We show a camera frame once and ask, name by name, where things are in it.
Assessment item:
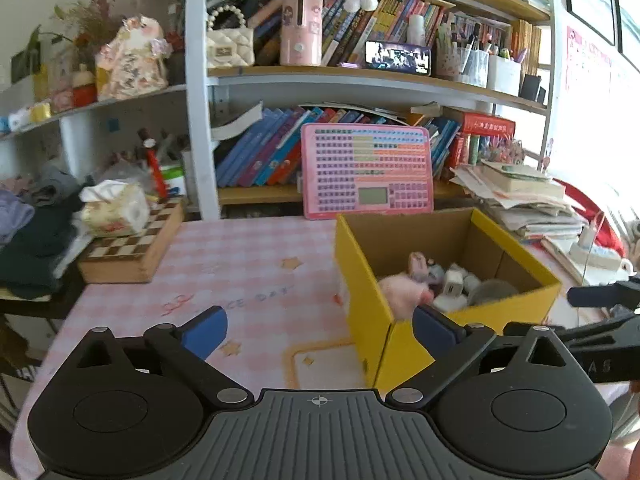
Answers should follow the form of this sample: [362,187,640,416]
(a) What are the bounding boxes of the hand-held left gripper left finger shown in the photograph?
[55,305,254,409]

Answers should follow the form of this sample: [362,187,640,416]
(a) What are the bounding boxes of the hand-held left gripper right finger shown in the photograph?
[385,305,586,409]

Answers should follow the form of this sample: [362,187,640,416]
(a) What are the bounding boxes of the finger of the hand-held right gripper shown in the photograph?
[567,280,640,309]
[556,311,640,347]

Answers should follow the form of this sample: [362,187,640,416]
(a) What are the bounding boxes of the white spray bottle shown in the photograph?
[431,294,468,312]

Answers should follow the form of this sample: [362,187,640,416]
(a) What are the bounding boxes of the white charger plug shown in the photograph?
[442,269,466,301]

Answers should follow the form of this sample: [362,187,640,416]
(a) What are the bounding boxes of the pink plush pig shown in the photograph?
[377,272,436,321]

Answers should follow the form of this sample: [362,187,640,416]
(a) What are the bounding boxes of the yellow cardboard box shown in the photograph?
[334,207,563,391]

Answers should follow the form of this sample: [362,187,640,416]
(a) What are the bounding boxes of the pink cylinder container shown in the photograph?
[280,0,323,67]

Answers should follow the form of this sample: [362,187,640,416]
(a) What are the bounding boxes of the white power strip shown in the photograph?
[570,242,623,271]

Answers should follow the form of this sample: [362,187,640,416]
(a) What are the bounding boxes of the red cloth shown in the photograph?
[555,180,626,256]

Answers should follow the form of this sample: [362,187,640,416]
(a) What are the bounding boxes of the pink checked tablecloth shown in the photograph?
[10,217,640,480]

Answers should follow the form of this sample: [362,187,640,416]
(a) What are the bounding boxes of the wooden chessboard box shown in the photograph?
[77,197,186,284]

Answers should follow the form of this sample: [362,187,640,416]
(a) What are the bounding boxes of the pile of papers and books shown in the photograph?
[450,160,588,241]

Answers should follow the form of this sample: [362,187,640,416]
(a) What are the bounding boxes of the floral tissue pack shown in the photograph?
[79,180,151,238]

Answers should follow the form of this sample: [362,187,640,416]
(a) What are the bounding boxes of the green white jar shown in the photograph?
[160,162,187,196]

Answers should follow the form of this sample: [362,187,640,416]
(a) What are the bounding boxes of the red pen white cap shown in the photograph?
[142,140,168,198]

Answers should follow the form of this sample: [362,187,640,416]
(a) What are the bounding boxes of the pink learning board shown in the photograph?
[300,122,435,221]

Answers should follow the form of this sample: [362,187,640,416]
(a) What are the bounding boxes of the dark green clothing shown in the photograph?
[0,195,96,301]

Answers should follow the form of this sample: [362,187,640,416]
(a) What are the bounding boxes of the leaning thin booklets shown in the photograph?
[427,115,463,178]

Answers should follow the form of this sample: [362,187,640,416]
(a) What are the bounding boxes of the row of blue books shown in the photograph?
[215,107,346,188]

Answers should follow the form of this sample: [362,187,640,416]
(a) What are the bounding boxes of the white bookshelf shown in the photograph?
[0,0,561,221]

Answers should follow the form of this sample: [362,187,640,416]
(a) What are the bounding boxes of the red dictionary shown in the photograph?
[457,110,516,136]

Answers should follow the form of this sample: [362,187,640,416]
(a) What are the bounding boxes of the grey cloth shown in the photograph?
[30,165,83,206]

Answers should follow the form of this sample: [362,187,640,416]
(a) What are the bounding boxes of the purple cloth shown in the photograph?
[0,190,36,246]

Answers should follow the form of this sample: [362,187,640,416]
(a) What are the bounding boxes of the white pen holder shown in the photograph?
[487,55,522,96]

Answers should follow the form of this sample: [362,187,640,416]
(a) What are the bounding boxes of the clear pen holder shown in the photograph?
[437,37,488,87]

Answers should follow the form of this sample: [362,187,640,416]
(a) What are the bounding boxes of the red jar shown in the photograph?
[72,64,98,107]

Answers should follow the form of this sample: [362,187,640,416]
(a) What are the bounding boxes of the smartphone with lit screen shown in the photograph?
[364,40,432,77]

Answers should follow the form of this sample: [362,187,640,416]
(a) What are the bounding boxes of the floral decorative sign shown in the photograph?
[95,16,168,101]

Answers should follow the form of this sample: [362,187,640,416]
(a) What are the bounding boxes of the white quilted handbag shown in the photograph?
[206,5,255,68]

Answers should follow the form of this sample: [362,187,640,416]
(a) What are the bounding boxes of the row of colourful books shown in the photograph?
[320,0,446,66]

